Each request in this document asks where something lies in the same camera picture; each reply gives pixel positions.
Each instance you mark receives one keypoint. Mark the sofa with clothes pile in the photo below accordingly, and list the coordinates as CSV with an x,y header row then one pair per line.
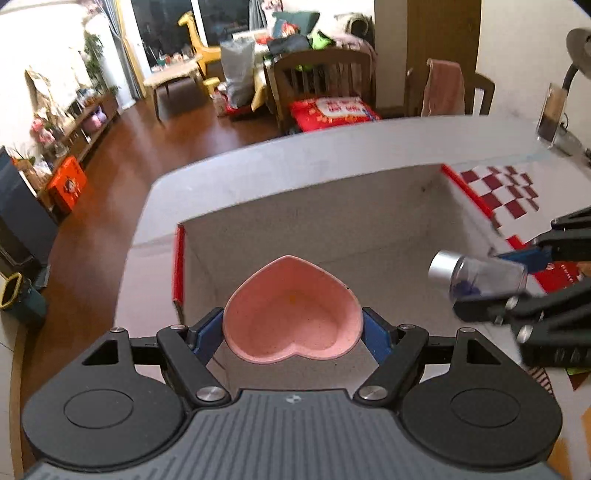
x,y
352,30

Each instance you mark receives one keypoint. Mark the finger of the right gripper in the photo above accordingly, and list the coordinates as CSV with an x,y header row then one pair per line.
x,y
568,240
523,306

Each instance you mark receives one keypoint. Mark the red printed seat cushion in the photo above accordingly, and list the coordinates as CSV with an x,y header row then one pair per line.
x,y
327,112

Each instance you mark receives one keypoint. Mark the black cabinet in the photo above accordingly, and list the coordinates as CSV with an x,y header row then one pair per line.
x,y
27,230

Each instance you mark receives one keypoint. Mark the orange gift box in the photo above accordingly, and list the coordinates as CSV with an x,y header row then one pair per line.
x,y
66,185

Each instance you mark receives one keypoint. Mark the dark green waste bin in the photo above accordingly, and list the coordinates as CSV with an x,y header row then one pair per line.
x,y
22,300

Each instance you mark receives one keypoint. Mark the yellow giraffe toy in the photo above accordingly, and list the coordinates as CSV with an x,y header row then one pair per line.
x,y
205,55

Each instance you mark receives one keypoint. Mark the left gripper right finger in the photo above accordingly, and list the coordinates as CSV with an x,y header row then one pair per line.
x,y
398,350

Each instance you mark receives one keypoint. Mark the white red patterned cloth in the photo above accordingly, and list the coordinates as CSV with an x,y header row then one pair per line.
x,y
538,214

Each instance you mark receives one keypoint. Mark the wooden tv console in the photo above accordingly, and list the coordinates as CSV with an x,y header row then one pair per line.
x,y
78,139

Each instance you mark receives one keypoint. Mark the grey plastic bag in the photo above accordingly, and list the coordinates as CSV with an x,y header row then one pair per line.
x,y
237,60

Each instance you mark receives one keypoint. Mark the clear bottle silver cap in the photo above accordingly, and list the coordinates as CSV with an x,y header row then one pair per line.
x,y
462,277

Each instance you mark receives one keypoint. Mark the glass jar dark contents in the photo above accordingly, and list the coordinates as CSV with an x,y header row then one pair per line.
x,y
551,114

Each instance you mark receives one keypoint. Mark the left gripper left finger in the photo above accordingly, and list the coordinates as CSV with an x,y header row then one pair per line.
x,y
186,352

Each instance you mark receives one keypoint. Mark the wooden coffee table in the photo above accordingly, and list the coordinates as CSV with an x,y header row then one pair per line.
x,y
172,73

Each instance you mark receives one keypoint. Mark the grey desk lamp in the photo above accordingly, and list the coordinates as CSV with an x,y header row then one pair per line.
x,y
573,136

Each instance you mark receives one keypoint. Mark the pink heart-shaped dish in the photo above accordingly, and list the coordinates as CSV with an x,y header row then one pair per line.
x,y
288,308

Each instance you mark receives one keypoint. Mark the red cardboard box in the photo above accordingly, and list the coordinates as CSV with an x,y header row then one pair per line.
x,y
377,233

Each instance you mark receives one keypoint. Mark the yellow stool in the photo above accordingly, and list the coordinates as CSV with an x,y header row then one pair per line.
x,y
211,85

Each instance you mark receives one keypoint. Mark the chair with pink towel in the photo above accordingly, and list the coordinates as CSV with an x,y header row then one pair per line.
x,y
446,91

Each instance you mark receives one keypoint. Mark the green potted plant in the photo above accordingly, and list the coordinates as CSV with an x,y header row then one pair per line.
x,y
93,50

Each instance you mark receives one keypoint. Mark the wooden dining chair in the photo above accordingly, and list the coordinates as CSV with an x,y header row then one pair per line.
x,y
311,74

